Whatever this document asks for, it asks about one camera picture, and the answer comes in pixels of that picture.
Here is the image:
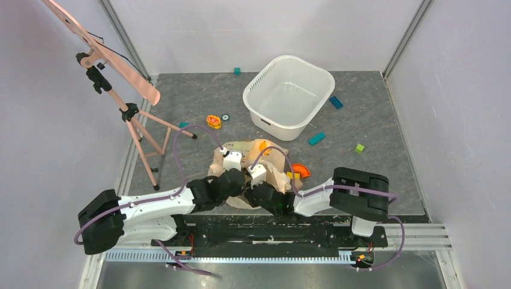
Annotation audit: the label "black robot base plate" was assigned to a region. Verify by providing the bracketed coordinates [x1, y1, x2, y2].
[163, 214, 388, 258]

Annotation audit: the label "green cube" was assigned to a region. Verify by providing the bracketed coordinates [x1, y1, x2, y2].
[355, 144, 365, 153]

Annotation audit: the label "white plastic basin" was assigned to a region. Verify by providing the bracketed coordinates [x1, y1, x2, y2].
[242, 55, 336, 141]

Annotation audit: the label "yellow orange toy cylinder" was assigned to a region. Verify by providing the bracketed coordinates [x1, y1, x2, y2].
[206, 115, 222, 129]

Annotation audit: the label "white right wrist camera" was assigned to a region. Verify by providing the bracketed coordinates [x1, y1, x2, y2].
[247, 164, 267, 188]

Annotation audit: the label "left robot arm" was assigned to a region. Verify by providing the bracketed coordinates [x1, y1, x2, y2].
[74, 169, 246, 255]

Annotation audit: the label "yellow toy block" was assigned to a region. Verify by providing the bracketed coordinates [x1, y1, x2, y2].
[286, 172, 300, 180]

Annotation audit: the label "blue lego brick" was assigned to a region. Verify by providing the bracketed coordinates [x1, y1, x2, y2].
[328, 96, 343, 110]

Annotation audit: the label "teal flat rectangular block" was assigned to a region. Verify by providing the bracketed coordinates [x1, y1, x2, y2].
[308, 132, 326, 146]

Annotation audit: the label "orange curved toy piece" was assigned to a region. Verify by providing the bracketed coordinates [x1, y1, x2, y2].
[292, 163, 311, 178]

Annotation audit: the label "pink tripod easel stand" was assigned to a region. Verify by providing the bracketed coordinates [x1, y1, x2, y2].
[41, 0, 198, 191]

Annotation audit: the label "cream banana print plastic bag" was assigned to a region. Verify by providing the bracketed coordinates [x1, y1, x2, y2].
[207, 138, 304, 210]

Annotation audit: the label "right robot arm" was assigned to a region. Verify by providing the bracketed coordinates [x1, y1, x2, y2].
[244, 167, 397, 238]

